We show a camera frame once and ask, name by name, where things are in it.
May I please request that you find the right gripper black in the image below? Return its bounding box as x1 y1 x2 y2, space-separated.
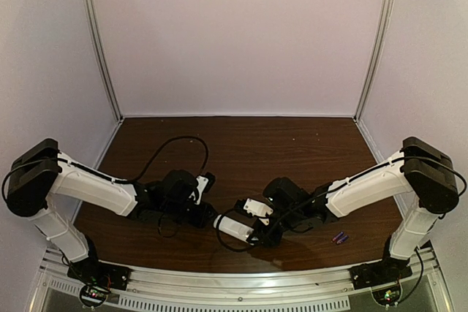
246 208 303 249

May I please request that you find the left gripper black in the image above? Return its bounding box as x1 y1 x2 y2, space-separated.
162 201 218 230

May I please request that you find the white remote control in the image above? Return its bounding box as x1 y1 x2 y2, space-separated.
213 215 253 243

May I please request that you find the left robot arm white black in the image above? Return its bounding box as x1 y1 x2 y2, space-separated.
1 138 217 286

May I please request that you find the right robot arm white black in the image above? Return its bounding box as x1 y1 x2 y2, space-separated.
247 137 464 284

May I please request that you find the blue battery upper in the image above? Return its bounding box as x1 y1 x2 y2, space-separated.
331 232 344 243

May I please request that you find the blue battery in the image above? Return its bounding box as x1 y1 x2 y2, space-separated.
336 235 349 245
331 232 344 243

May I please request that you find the blue battery lower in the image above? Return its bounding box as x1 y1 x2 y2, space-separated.
336 235 349 245

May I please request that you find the left circuit board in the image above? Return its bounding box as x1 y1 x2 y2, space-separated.
78 284 111 308

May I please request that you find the circuit board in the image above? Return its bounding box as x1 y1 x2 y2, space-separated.
371 283 402 308
78 284 111 308

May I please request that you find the right circuit board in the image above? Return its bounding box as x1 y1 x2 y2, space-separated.
371 283 402 308

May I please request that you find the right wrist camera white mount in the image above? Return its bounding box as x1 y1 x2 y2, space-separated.
234 198 273 226

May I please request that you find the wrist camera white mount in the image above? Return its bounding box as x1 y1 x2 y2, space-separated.
189 172 216 205
234 198 273 226

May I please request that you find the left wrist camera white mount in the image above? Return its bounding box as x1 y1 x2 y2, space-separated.
189 172 216 205

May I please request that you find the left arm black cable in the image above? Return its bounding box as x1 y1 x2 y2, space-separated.
1 136 210 210

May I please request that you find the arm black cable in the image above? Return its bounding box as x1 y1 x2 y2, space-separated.
214 147 460 253
1 136 210 210

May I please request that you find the front aluminium rail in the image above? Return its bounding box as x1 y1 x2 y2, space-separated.
26 248 454 311

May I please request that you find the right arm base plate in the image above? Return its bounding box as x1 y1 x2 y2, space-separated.
349 260 412 290

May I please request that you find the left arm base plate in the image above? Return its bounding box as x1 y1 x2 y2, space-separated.
67 258 131 291

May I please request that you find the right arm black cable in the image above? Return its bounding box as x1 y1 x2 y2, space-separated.
214 147 460 253

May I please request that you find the left aluminium frame post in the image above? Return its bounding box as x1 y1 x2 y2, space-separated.
83 0 124 123

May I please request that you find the aluminium frame post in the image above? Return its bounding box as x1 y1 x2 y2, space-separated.
83 0 124 123
354 0 395 123

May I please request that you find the right aluminium frame post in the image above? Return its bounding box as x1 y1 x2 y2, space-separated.
354 0 395 123

